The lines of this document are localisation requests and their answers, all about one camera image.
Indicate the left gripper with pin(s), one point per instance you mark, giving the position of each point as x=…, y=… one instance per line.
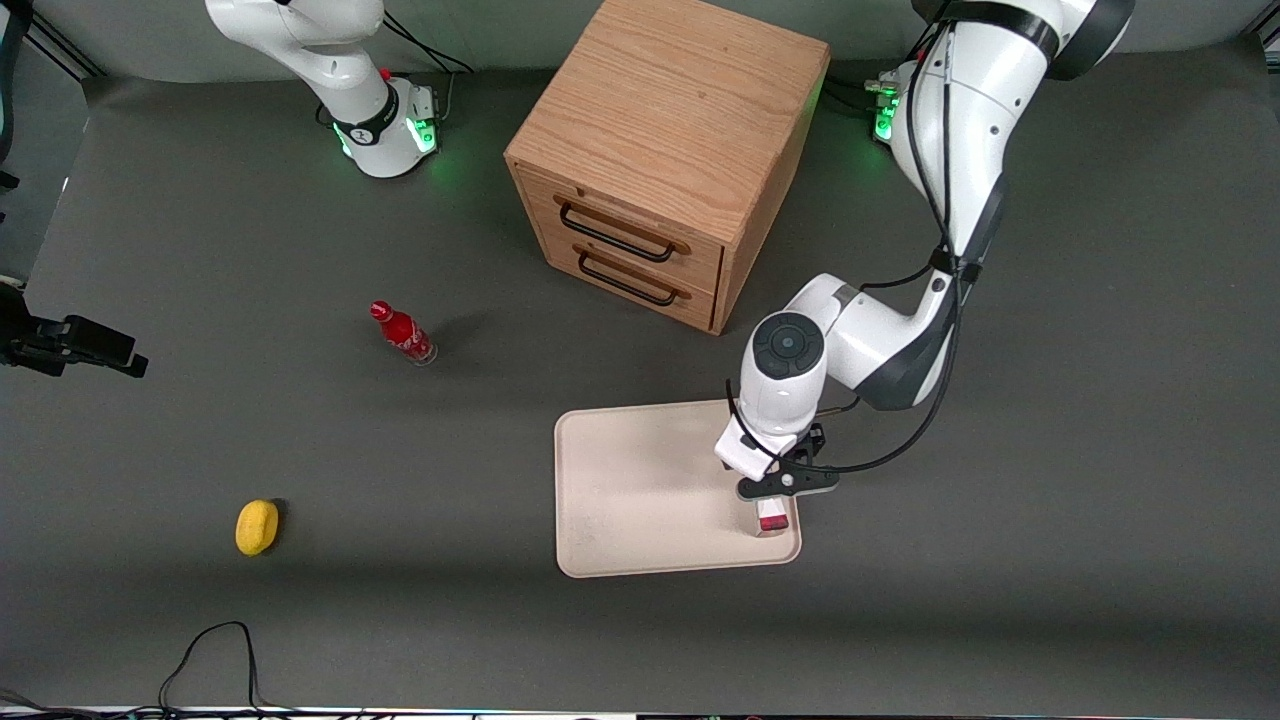
x=811, y=441

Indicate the red cookie box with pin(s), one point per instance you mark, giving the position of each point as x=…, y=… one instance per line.
x=772, y=520

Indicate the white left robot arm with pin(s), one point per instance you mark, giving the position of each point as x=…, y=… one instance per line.
x=970, y=130

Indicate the beige plastic tray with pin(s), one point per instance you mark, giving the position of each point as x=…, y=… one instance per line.
x=640, y=490

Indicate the wooden drawer front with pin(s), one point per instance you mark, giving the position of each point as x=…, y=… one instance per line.
x=640, y=232
x=630, y=285

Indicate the yellow lemon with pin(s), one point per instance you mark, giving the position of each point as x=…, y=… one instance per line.
x=256, y=527

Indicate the red cola bottle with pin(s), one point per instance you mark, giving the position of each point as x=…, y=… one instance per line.
x=404, y=334

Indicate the wooden drawer cabinet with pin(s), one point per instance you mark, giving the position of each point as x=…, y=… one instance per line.
x=670, y=130

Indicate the black frame rail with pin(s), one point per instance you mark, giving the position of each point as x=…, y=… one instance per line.
x=60, y=50

